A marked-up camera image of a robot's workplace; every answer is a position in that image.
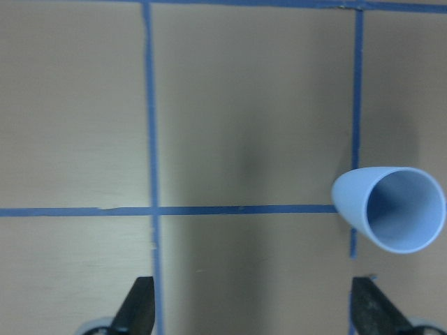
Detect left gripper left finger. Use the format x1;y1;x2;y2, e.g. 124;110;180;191
108;276;155;335

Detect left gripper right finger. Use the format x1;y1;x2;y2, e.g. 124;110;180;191
351;276;413;335

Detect light blue cup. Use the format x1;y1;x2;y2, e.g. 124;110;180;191
331;167;446;254

